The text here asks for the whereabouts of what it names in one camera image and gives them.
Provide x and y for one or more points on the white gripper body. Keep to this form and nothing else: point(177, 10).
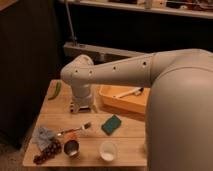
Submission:
point(82, 96)

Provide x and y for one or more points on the black striped eraser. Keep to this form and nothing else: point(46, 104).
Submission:
point(74, 109)

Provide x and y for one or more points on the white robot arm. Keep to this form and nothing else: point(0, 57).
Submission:
point(179, 113)

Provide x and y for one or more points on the yellow plastic tray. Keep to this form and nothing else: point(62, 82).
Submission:
point(132, 102)

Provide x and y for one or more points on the green pepper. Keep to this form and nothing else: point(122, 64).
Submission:
point(56, 91)

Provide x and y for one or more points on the metal fork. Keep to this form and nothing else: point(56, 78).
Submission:
point(83, 127)

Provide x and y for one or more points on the green sponge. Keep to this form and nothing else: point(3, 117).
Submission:
point(111, 124)

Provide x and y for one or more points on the orange carrot piece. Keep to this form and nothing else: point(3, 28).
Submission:
point(70, 136)

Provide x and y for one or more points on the metal can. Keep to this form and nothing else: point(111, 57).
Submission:
point(71, 148)

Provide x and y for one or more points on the blue-grey cloth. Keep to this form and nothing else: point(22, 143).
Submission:
point(42, 137)

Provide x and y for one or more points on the bunch of dark grapes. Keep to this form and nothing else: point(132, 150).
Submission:
point(49, 152)

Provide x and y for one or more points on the vertical metal pole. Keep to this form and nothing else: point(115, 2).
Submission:
point(73, 37)

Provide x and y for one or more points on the upper shelf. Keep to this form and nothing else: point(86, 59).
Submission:
point(187, 8)

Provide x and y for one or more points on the grey metal rail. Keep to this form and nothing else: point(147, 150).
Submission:
point(98, 53)

